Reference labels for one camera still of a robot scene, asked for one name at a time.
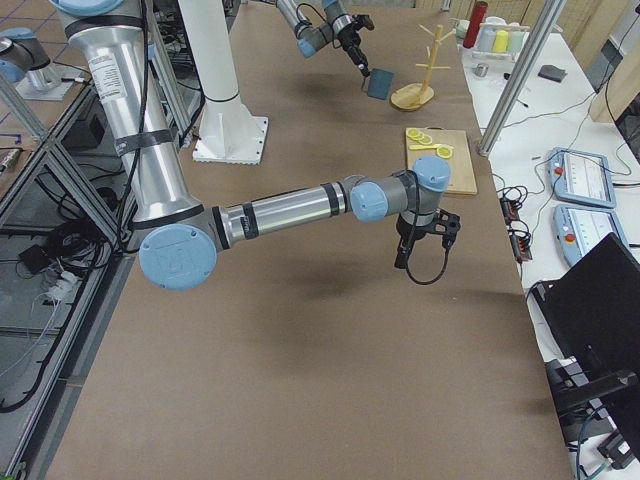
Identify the bamboo cutting board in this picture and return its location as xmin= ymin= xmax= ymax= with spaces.
xmin=405 ymin=127 xmax=478 ymax=195

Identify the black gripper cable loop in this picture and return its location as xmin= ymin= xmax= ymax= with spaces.
xmin=403 ymin=209 xmax=450 ymax=287

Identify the black square pad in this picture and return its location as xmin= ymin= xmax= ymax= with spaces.
xmin=538 ymin=64 xmax=567 ymax=83

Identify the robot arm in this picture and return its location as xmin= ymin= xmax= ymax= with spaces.
xmin=50 ymin=1 xmax=460 ymax=290
xmin=274 ymin=0 xmax=375 ymax=78

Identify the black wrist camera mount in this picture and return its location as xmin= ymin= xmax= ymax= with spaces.
xmin=434 ymin=209 xmax=461 ymax=250

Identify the dark teal mug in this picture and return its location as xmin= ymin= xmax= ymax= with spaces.
xmin=365 ymin=68 xmax=394 ymax=100

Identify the small metal cup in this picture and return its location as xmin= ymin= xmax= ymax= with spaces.
xmin=473 ymin=63 xmax=489 ymax=78

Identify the light blue cup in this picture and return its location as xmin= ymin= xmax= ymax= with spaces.
xmin=507 ymin=30 xmax=526 ymax=56

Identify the aluminium frame post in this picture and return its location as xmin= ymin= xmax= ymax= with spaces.
xmin=478 ymin=0 xmax=566 ymax=157

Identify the wooden cup storage rack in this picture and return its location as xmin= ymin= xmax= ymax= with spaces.
xmin=390 ymin=24 xmax=455 ymax=112

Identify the grey cup lying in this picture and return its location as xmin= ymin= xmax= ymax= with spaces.
xmin=476 ymin=26 xmax=496 ymax=52

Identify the near teach pendant tablet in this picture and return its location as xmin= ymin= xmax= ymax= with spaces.
xmin=553 ymin=204 xmax=629 ymax=267

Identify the red cylinder bottle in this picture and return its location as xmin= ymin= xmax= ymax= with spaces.
xmin=463 ymin=1 xmax=488 ymax=49

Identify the far teach pendant tablet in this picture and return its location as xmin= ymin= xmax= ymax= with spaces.
xmin=547 ymin=147 xmax=617 ymax=209

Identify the yellow cup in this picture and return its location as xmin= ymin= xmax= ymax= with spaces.
xmin=492 ymin=29 xmax=509 ymax=53

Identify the teach pendant tablet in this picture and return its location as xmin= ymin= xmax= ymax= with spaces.
xmin=553 ymin=204 xmax=629 ymax=267
xmin=547 ymin=147 xmax=617 ymax=209

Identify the black monitor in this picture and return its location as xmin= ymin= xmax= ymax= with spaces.
xmin=533 ymin=233 xmax=639 ymax=454

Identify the white camera pillar base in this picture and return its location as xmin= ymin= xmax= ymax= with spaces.
xmin=179 ymin=0 xmax=268 ymax=165

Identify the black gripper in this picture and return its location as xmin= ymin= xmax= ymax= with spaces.
xmin=337 ymin=14 xmax=374 ymax=78
xmin=394 ymin=209 xmax=439 ymax=269

